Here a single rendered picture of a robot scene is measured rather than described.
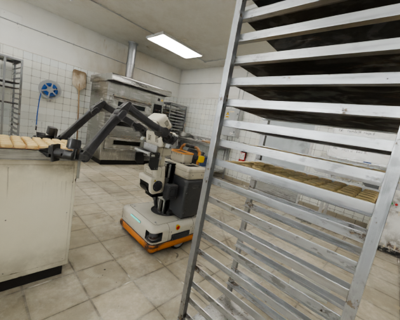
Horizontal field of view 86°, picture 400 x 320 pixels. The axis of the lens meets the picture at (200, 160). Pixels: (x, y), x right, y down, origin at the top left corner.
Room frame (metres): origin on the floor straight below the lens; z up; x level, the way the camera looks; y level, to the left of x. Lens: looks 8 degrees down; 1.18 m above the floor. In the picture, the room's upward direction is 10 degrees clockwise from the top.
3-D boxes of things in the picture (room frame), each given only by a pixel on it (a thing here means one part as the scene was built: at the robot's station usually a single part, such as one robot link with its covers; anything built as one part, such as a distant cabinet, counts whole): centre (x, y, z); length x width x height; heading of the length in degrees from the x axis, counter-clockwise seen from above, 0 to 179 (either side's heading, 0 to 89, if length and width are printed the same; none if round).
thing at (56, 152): (1.22, 0.82, 0.90); 0.07 x 0.07 x 0.10; 1
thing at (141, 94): (5.50, 2.00, 1.00); 1.56 x 1.20 x 2.01; 138
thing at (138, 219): (2.16, 0.28, 0.16); 0.67 x 0.64 x 0.25; 136
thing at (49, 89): (4.69, 3.47, 1.10); 0.41 x 0.17 x 1.10; 138
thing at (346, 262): (0.79, -0.30, 0.87); 0.64 x 0.03 x 0.03; 48
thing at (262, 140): (1.31, -0.35, 0.97); 0.03 x 0.03 x 1.70; 48
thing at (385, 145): (0.79, -0.30, 1.23); 0.64 x 0.03 x 0.03; 48
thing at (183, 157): (2.24, 0.20, 0.87); 0.23 x 0.15 x 0.11; 46
